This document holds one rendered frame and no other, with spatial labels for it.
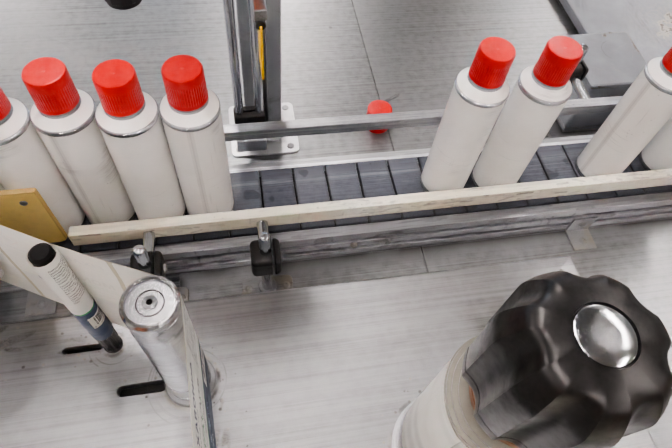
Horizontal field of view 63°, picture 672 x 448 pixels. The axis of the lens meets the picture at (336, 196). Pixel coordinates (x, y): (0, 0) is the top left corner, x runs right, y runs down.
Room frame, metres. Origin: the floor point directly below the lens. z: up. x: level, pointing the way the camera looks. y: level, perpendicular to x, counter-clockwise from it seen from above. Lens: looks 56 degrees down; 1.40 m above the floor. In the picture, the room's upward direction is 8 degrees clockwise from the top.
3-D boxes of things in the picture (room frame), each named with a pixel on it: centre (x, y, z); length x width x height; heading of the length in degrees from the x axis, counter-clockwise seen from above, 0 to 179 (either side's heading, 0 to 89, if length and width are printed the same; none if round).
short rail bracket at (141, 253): (0.23, 0.17, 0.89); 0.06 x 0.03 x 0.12; 16
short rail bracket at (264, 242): (0.25, 0.06, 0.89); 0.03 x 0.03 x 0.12; 16
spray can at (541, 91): (0.40, -0.18, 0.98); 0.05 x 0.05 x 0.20
